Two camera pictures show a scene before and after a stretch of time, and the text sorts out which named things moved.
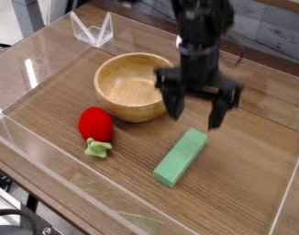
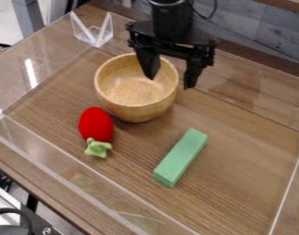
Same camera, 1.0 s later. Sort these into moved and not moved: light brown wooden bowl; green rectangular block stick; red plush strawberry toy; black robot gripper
Moved: black robot gripper
Not moved: light brown wooden bowl; red plush strawberry toy; green rectangular block stick
